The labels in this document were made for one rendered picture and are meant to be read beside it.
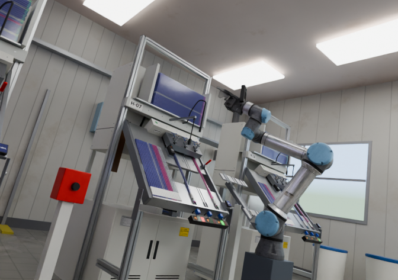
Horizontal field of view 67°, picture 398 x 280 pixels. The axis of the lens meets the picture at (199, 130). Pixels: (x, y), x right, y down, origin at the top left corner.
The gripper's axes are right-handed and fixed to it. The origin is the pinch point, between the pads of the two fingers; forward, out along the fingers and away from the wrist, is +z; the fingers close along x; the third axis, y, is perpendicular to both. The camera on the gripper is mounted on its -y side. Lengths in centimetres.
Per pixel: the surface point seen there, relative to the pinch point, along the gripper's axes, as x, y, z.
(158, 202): 1, 75, -7
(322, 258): 324, 48, -77
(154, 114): 24, 30, 54
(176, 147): 38, 42, 30
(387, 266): 292, 13, -139
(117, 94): 13, 32, 88
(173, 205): 11, 73, -10
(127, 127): 5, 50, 52
